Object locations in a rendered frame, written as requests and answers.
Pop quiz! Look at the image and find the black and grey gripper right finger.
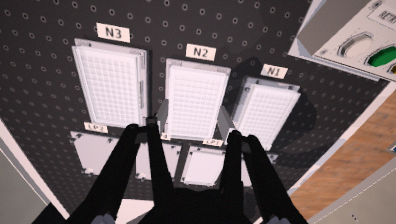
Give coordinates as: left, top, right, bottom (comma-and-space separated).
217, 106, 309, 224

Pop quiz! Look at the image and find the white operator panel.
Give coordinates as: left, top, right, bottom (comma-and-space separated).
287, 0, 396, 83

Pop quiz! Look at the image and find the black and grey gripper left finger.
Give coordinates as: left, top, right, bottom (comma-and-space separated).
63, 99, 184, 224

